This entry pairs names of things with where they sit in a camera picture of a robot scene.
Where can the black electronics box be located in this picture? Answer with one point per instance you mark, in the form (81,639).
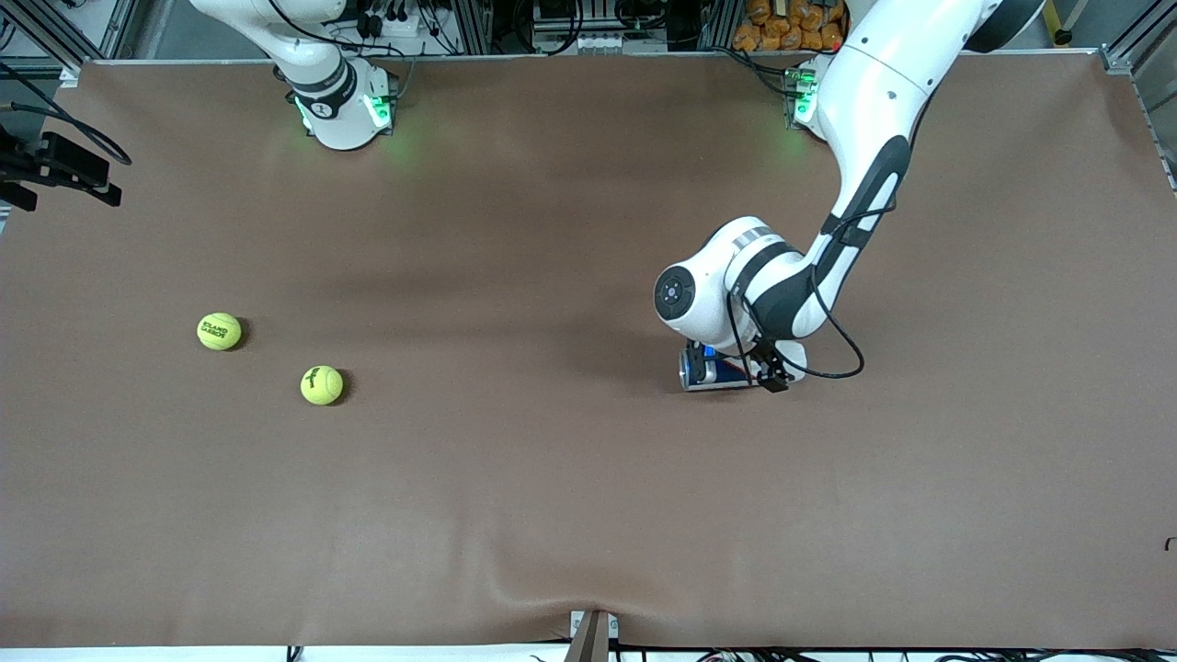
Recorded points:
(598,18)

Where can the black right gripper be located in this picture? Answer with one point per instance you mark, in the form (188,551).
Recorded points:
(57,162)

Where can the white power strip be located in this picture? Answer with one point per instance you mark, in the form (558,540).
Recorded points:
(405,26)

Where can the brown post with white bracket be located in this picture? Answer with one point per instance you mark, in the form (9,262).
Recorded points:
(590,642)

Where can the yellow pole with black foot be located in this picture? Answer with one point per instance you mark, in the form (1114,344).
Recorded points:
(1062,37)

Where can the blue white tennis ball can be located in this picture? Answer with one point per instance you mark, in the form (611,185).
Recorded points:
(736,377)

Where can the pile of orange objects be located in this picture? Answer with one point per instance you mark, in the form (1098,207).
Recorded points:
(782,28)

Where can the yellow Roland Garros tennis ball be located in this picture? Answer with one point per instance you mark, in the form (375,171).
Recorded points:
(219,332)

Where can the aluminium frame profile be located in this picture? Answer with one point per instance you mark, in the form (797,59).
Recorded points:
(119,28)
(1114,57)
(722,23)
(474,28)

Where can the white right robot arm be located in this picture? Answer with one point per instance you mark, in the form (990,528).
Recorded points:
(340,119)

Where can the brown table mat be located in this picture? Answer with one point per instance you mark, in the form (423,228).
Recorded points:
(460,506)

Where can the yellow Wilson tennis ball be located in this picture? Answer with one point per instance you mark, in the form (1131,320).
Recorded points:
(322,386)

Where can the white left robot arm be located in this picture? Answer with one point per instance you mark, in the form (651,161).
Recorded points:
(874,83)

